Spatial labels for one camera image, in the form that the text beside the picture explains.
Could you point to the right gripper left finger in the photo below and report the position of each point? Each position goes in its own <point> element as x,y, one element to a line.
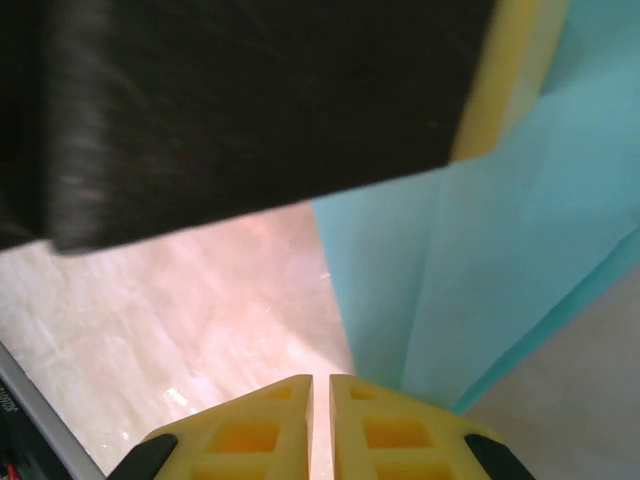
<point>245,435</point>

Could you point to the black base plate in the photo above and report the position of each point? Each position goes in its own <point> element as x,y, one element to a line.
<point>15,440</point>

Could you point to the light blue paper sheet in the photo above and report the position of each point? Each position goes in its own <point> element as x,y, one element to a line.
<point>475,250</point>

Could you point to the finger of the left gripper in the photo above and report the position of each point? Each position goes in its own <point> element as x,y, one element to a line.
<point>250,100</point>

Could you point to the long aluminium mounting rail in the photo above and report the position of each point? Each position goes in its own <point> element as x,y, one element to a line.
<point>40,410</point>

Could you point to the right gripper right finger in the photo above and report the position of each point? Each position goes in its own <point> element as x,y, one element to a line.
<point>395,435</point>

